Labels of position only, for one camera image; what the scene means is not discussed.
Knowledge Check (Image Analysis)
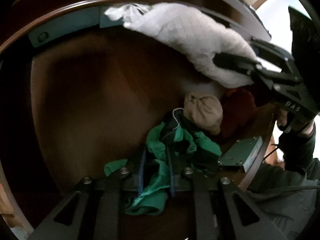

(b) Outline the green underwear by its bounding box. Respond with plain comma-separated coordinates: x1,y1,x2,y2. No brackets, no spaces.
104,122,222,216

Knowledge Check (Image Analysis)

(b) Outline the open wooden drawer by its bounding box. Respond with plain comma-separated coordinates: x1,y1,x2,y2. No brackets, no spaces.
0,0,278,240

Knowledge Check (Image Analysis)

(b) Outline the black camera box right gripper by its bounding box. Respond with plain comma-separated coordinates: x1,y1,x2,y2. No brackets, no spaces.
288,7,319,85

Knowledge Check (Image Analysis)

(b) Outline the white quilted dotted garment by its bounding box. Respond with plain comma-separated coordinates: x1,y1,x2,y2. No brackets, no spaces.
104,3,256,88

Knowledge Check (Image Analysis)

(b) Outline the tan balled sock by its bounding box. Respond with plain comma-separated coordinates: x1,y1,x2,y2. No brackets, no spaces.
183,92,223,135

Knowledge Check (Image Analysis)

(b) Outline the person right forearm dark sleeve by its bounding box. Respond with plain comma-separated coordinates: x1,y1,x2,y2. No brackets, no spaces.
246,127,320,240

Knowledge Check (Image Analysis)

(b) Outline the person right hand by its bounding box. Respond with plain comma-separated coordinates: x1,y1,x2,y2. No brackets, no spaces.
277,108,315,136

